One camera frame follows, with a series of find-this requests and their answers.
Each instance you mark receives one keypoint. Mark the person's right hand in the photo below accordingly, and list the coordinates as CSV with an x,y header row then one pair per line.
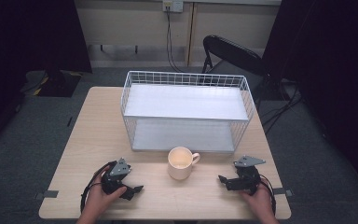
x,y
259,199

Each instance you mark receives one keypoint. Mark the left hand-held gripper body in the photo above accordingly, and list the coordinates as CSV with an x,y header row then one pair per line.
x,y
118,174

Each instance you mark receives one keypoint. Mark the white cup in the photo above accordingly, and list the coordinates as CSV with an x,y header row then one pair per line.
x,y
180,168

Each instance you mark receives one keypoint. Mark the grey tape strip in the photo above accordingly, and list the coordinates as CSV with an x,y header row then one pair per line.
x,y
48,194
284,192

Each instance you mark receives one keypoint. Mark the dark stand base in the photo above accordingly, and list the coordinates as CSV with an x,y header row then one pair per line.
x,y
56,84

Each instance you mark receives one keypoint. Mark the black curtain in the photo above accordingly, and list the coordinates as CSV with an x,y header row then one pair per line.
x,y
329,77
28,46

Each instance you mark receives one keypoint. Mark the white wall socket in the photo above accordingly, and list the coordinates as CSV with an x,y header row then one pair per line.
x,y
172,5

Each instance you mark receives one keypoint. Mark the person's left hand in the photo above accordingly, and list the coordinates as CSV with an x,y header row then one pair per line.
x,y
101,197

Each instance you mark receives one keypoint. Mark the black chair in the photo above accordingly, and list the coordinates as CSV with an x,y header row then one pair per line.
x,y
233,53

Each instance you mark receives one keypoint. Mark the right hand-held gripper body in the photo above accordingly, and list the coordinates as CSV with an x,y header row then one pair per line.
x,y
248,177

